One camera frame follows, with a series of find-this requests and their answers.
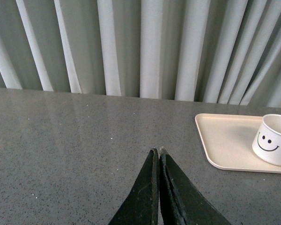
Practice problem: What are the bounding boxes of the white smiley mug black handle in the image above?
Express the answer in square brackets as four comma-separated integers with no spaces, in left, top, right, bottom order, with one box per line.
[252,114,281,166]

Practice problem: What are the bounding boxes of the white pleated curtain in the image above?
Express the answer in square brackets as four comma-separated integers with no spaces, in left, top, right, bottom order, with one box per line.
[0,0,281,107]

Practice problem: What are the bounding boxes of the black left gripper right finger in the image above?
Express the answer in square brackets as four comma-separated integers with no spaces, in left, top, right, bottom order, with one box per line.
[159,148,230,225]

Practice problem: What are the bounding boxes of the cream rectangular tray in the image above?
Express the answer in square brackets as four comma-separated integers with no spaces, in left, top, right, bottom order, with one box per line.
[195,113,281,173]

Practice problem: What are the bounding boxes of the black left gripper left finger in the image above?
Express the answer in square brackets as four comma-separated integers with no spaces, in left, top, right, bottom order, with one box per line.
[109,148,159,225]

